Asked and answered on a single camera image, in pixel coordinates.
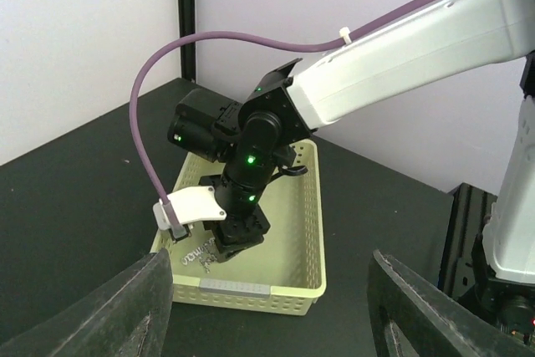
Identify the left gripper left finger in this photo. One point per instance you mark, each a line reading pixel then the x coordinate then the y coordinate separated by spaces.
pixel 127 316

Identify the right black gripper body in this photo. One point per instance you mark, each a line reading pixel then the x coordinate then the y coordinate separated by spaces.
pixel 245 224

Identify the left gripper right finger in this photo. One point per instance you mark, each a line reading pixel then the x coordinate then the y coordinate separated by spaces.
pixel 434 324

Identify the silver merry christmas sign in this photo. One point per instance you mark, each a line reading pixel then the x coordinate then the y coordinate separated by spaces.
pixel 204 255

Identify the green plastic basket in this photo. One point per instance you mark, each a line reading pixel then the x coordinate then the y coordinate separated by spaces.
pixel 286 274

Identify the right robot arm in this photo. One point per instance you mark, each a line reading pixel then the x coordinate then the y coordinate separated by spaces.
pixel 417 44

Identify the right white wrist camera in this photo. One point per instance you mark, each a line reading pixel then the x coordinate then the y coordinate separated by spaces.
pixel 186 207

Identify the black aluminium rail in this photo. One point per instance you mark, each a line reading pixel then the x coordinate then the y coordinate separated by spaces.
pixel 467 278

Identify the black corner frame post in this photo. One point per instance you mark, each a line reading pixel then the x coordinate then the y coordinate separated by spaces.
pixel 187 26

